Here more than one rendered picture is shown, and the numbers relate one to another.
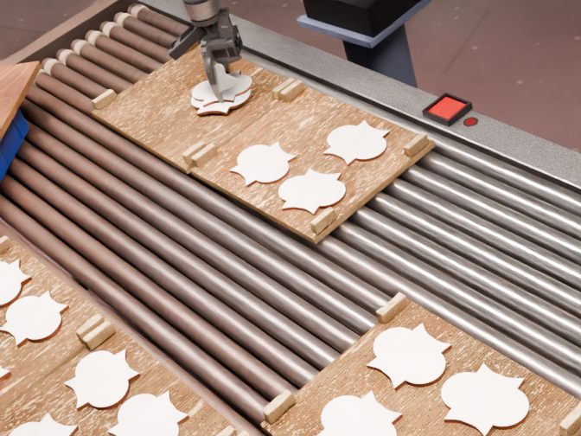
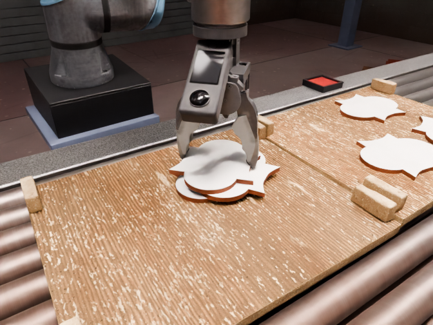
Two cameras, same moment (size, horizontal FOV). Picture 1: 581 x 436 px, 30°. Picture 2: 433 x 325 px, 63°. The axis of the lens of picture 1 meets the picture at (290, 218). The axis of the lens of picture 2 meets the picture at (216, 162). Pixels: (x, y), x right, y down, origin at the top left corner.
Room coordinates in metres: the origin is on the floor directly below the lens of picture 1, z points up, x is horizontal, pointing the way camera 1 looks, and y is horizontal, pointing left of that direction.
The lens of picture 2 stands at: (2.21, 0.51, 1.25)
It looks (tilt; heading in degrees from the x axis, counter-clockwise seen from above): 32 degrees down; 266
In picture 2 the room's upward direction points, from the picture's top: straight up
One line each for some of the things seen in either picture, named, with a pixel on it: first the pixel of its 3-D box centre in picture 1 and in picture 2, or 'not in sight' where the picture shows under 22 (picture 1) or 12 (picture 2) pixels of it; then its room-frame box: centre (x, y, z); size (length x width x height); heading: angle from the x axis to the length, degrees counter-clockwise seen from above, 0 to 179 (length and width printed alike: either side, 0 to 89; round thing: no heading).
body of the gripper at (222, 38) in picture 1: (216, 35); (221, 68); (2.17, 0.03, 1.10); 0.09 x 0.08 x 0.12; 73
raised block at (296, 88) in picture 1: (292, 91); (261, 124); (2.09, -0.10, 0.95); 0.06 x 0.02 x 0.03; 120
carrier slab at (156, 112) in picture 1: (194, 101); (199, 209); (2.21, 0.13, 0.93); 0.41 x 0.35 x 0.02; 29
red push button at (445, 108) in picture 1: (447, 110); (322, 84); (1.86, -0.39, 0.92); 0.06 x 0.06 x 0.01; 29
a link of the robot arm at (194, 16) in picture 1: (202, 4); (218, 6); (2.18, 0.03, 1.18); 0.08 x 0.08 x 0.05
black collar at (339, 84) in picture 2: (447, 109); (322, 83); (1.86, -0.39, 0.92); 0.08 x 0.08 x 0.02; 29
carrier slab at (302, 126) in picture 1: (309, 157); (380, 134); (1.85, -0.08, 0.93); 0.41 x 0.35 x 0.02; 30
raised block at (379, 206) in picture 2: (194, 152); (373, 202); (1.98, 0.15, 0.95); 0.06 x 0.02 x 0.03; 119
